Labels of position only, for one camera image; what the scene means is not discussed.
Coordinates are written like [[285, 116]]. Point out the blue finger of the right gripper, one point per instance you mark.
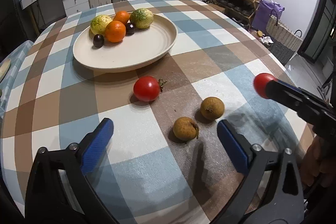
[[291, 96]]

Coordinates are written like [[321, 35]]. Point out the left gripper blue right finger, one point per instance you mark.
[[236, 146]]

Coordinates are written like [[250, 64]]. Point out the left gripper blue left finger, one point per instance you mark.
[[94, 144]]

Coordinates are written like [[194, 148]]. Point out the red tomato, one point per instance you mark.
[[147, 88], [260, 82]]

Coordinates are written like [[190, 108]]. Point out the brown longan fruit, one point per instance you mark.
[[212, 108]]

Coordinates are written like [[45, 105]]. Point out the orange fruit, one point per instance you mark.
[[115, 31], [122, 16]]

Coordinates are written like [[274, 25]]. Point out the dark purple plum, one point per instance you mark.
[[130, 29]]

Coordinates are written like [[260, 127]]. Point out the large green yellow guava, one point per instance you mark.
[[142, 18]]

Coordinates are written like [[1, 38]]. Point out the right hand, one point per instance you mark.
[[314, 163]]

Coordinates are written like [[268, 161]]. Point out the woven basket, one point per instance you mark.
[[282, 33]]

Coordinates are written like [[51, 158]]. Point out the purple bag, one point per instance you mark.
[[265, 9]]

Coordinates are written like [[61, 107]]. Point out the checkered tablecloth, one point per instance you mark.
[[147, 175]]

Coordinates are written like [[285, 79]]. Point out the large cream plate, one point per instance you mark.
[[142, 48]]

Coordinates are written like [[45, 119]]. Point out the small cream plate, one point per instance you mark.
[[5, 66]]

